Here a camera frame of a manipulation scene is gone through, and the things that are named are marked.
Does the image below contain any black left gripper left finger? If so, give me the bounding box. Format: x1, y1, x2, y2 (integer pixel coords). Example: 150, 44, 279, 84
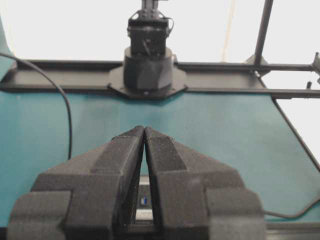
7, 125, 144, 240

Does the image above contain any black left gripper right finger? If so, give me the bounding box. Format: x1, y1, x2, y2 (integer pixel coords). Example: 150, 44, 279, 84
144, 127, 267, 240

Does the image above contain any black USB cable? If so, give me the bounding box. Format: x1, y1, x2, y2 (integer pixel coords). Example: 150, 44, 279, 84
0, 52, 73, 161

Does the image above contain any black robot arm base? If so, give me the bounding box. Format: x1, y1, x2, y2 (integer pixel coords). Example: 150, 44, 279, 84
107, 0, 188, 100

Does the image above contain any teal table mat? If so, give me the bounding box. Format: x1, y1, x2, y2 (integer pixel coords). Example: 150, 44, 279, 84
0, 90, 320, 231

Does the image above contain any black aluminium frame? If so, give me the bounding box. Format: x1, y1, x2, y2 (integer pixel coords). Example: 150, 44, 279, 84
0, 0, 320, 173

